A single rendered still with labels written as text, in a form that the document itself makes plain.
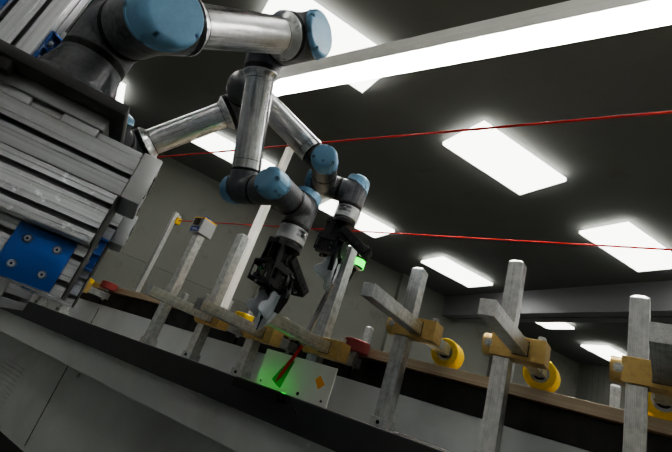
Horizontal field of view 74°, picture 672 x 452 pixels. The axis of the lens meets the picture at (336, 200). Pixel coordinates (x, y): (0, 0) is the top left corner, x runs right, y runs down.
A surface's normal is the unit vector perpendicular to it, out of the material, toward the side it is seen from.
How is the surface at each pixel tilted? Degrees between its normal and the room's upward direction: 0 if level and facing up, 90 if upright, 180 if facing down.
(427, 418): 90
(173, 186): 90
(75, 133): 90
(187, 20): 95
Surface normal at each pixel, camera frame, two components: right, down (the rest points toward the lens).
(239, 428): -0.51, -0.51
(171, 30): 0.73, 0.04
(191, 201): 0.46, -0.23
